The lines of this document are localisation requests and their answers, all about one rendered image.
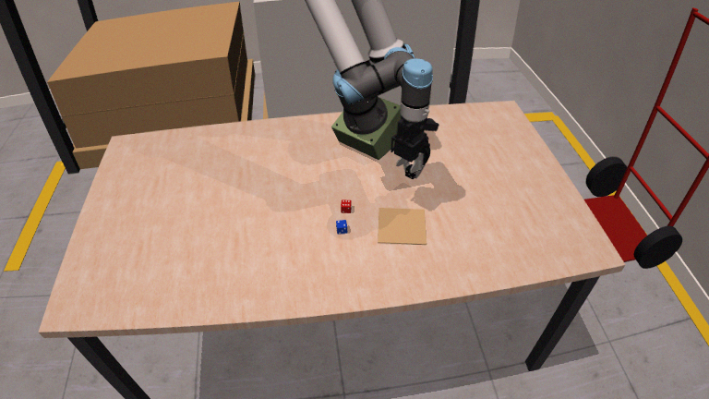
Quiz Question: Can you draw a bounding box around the blue die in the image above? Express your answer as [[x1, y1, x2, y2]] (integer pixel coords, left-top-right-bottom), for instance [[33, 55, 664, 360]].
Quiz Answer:
[[336, 220, 347, 234]]

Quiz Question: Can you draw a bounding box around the black die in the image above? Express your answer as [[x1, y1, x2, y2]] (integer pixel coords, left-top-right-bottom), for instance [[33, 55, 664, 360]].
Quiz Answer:
[[405, 164, 415, 179]]

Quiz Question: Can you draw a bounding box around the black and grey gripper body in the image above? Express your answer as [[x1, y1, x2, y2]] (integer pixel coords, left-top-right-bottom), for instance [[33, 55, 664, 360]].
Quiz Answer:
[[391, 116, 429, 162]]

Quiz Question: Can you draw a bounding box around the red die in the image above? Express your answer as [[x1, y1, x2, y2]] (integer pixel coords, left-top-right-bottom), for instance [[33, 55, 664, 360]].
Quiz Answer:
[[341, 199, 352, 213]]

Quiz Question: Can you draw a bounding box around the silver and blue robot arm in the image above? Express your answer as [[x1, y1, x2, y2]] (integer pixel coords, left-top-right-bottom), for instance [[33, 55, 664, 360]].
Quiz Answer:
[[305, 0, 433, 135]]

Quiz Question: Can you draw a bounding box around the tan flat mat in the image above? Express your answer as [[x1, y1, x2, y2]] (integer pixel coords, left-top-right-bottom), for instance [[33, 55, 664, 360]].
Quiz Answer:
[[378, 208, 427, 245]]

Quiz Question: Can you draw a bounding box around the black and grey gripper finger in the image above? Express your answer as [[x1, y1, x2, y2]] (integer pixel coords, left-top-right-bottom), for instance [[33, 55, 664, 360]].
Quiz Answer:
[[396, 157, 410, 172], [410, 142, 430, 178]]

